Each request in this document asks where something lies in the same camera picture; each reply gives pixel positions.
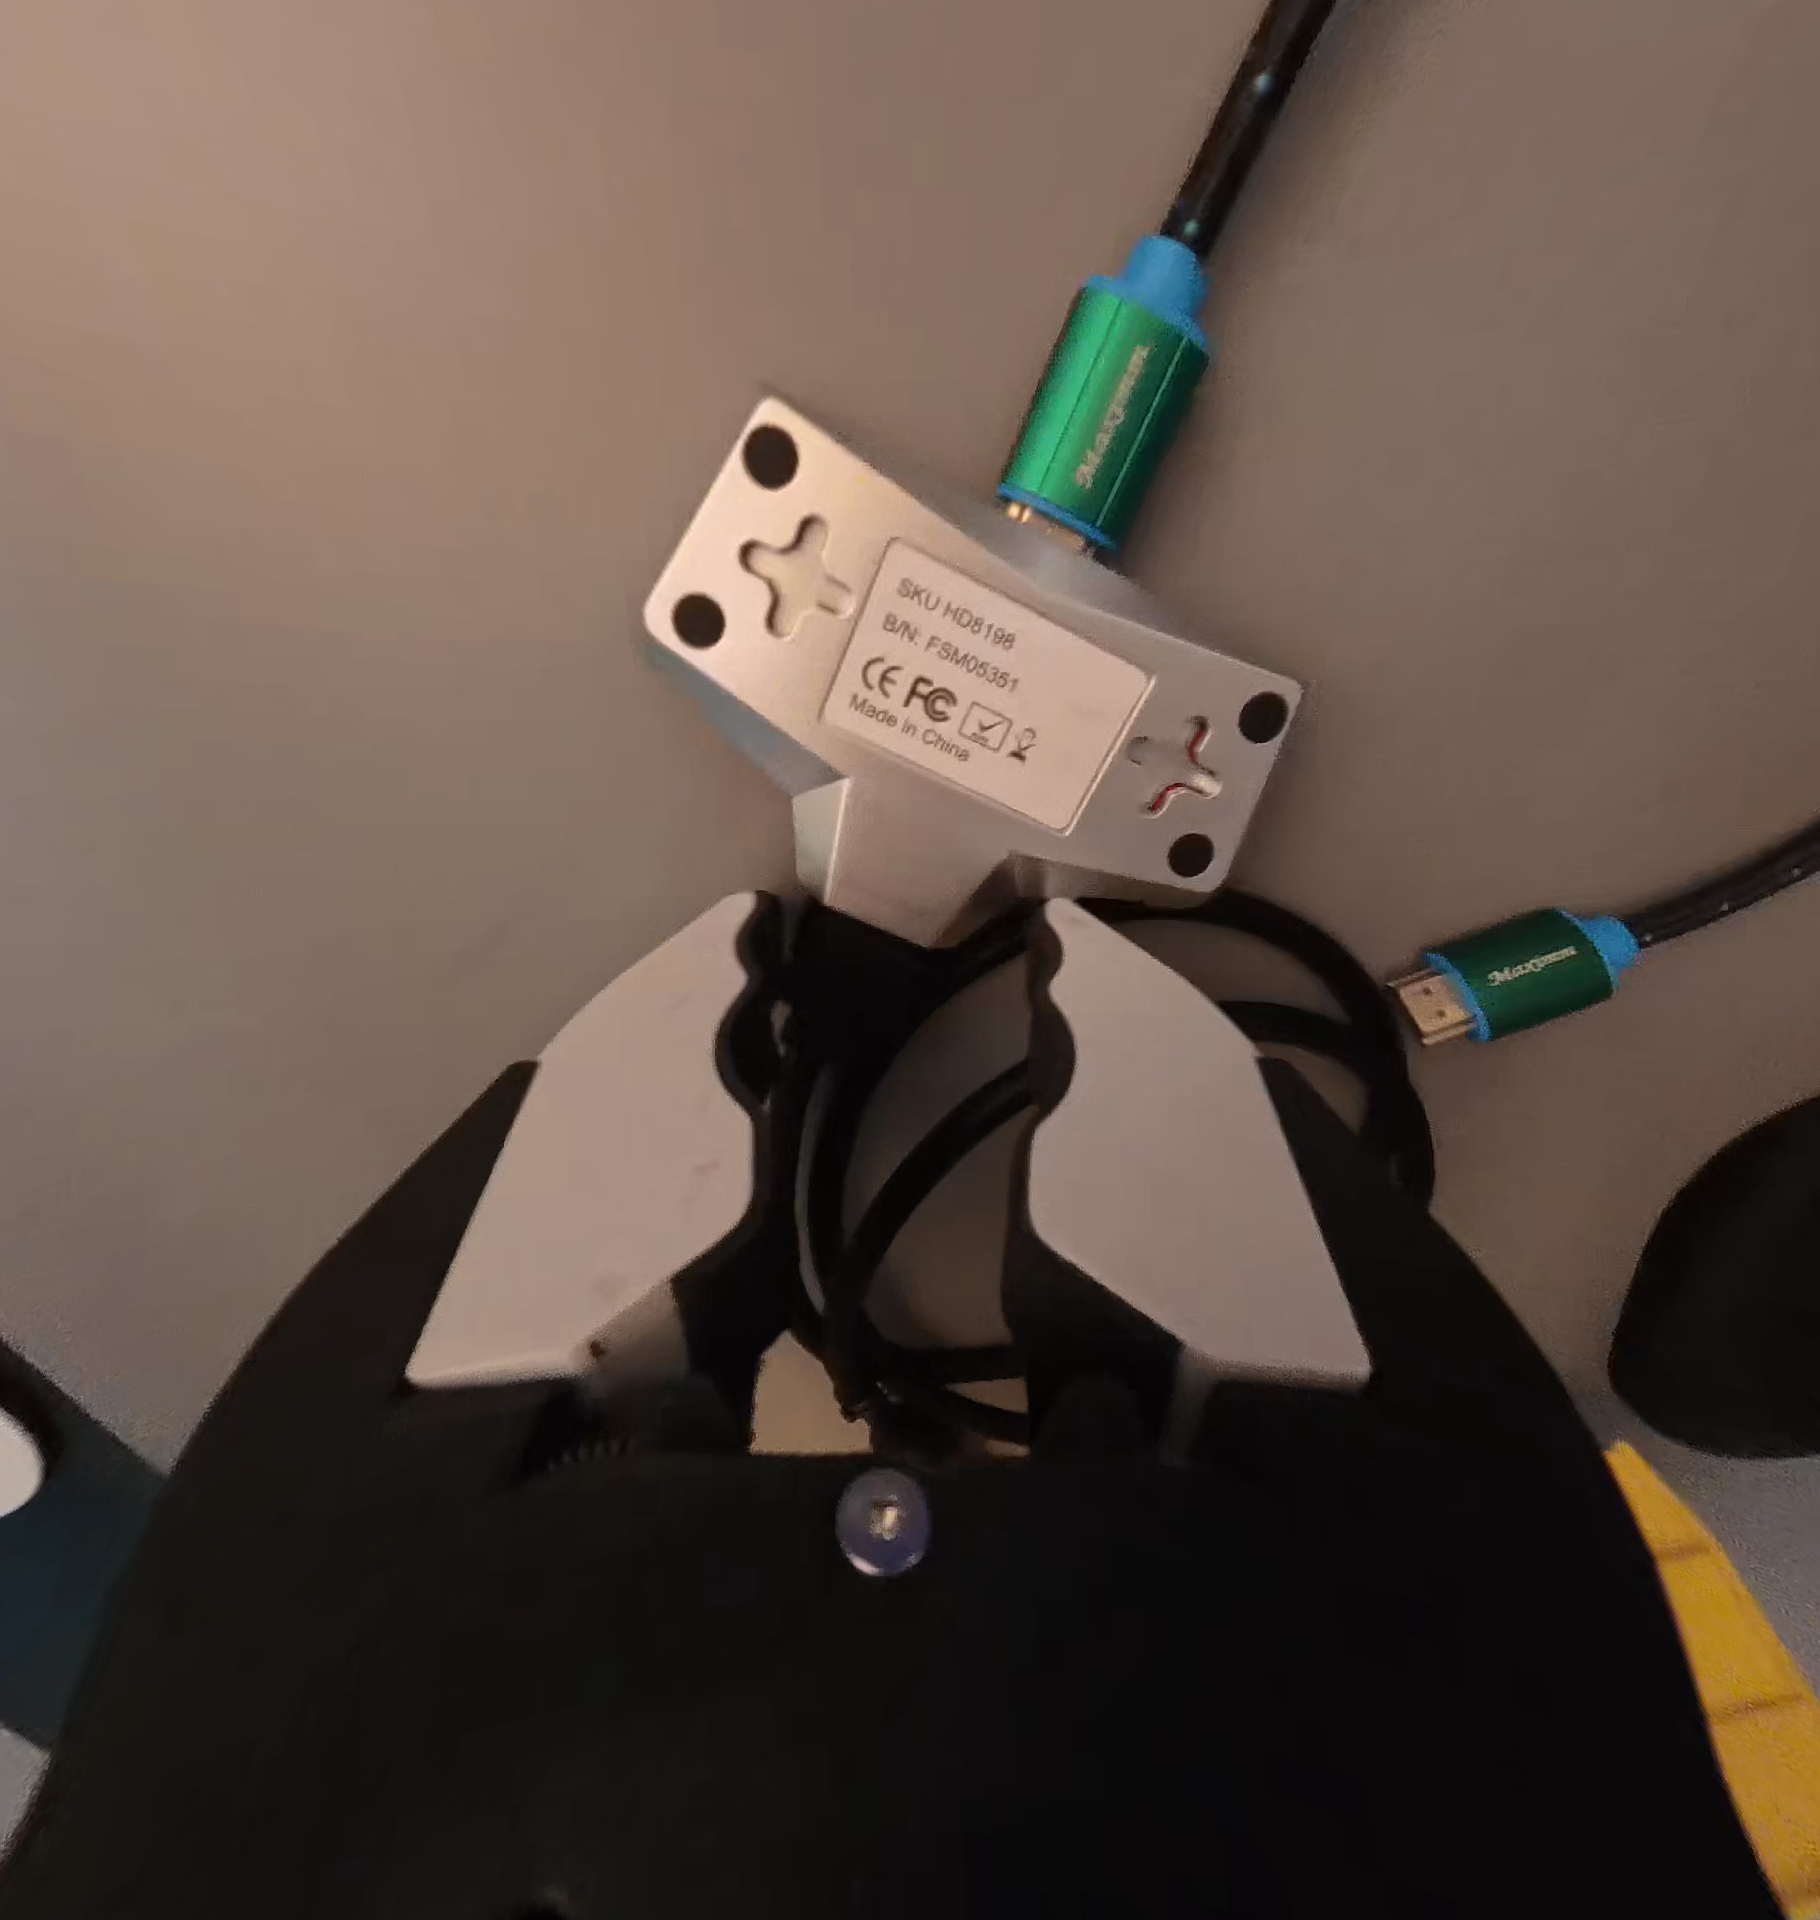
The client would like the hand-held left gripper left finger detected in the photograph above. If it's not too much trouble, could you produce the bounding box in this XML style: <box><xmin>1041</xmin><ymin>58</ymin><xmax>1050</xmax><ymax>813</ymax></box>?
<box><xmin>404</xmin><ymin>892</ymin><xmax>796</xmax><ymax>1394</ymax></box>

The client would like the yellow storage bin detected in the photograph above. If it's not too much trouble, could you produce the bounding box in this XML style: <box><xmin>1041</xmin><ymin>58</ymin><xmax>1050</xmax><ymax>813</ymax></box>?
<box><xmin>1601</xmin><ymin>1439</ymin><xmax>1820</xmax><ymax>1920</ymax></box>

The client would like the green plug HDMI cable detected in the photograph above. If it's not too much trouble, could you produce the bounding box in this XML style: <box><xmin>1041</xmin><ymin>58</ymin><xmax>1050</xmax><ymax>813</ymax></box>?
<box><xmin>992</xmin><ymin>0</ymin><xmax>1347</xmax><ymax>569</ymax></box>
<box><xmin>1385</xmin><ymin>787</ymin><xmax>1820</xmax><ymax>1052</ymax></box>

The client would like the silver HDMI splitter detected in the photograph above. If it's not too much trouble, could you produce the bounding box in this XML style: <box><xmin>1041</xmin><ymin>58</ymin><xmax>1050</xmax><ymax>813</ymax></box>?
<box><xmin>641</xmin><ymin>393</ymin><xmax>1306</xmax><ymax>950</ymax></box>

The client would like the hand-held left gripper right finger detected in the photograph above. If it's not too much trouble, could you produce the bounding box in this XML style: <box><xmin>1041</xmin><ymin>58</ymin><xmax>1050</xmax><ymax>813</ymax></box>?
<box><xmin>1020</xmin><ymin>894</ymin><xmax>1378</xmax><ymax>1397</ymax></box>

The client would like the black splitter cable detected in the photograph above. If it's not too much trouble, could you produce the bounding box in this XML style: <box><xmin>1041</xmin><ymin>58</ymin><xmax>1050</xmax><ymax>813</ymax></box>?
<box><xmin>715</xmin><ymin>892</ymin><xmax>1440</xmax><ymax>1461</ymax></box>

